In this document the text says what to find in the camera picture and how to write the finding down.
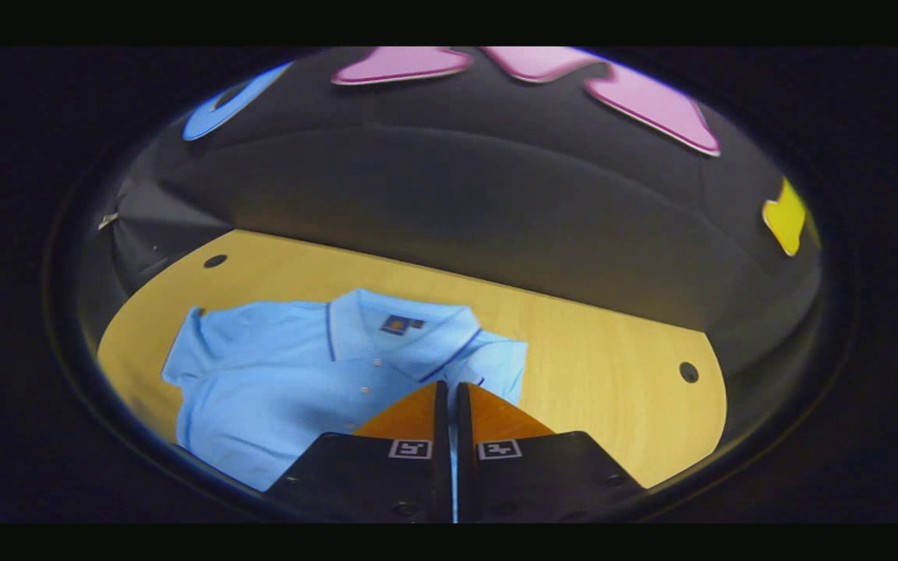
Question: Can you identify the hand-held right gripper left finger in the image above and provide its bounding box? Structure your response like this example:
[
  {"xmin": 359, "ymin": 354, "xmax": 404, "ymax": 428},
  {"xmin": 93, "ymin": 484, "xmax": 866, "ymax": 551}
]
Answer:
[{"xmin": 262, "ymin": 380, "xmax": 451, "ymax": 523}]

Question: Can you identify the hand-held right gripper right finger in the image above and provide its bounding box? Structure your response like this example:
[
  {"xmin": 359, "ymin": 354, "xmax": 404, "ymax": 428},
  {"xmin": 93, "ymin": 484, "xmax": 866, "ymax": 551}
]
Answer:
[{"xmin": 455, "ymin": 382, "xmax": 646, "ymax": 523}]

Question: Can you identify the light blue T-shirt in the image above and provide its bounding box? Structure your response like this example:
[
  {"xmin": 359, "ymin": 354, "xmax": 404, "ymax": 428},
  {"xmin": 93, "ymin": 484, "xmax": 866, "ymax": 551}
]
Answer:
[{"xmin": 162, "ymin": 288, "xmax": 529, "ymax": 523}]

